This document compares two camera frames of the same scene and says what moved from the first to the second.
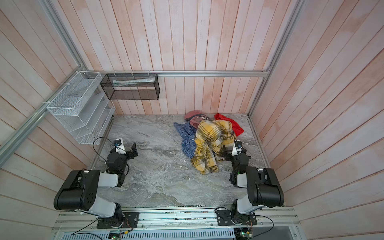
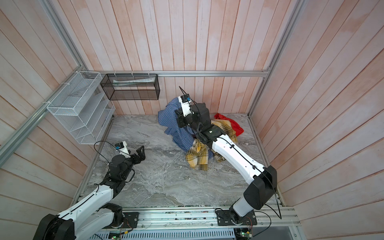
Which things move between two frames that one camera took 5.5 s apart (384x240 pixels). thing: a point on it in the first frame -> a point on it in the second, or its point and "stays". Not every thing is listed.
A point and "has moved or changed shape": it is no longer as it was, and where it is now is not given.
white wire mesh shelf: x=82 y=106 stays
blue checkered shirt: x=188 y=134 has moved or changed shape
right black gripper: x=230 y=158 -> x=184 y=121
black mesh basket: x=131 y=86 stays
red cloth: x=237 y=129 stays
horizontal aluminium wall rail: x=266 y=72 stays
